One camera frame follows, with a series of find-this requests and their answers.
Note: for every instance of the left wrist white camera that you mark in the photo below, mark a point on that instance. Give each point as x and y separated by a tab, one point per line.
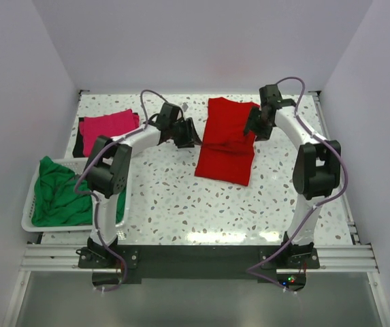
185	107

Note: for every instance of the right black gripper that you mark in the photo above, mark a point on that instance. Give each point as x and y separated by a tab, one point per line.
261	134

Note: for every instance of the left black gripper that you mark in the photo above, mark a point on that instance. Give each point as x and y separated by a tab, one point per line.
190	137

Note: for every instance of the red t shirt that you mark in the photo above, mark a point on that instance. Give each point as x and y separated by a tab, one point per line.
226	152

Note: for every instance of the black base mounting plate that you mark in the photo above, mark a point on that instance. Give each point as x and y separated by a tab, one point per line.
132	264

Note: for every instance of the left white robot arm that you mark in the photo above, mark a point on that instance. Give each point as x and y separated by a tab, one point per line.
108	167

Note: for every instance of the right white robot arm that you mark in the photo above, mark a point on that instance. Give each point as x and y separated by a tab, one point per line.
316	172

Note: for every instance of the aluminium front rail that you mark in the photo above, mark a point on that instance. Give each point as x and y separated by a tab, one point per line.
334	259

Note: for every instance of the green t shirt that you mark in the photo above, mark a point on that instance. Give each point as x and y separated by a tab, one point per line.
62	200

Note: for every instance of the folded pink t shirt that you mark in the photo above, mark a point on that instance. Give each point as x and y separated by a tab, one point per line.
108	125

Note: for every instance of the folded black t shirt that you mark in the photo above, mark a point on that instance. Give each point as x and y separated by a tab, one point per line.
78	150

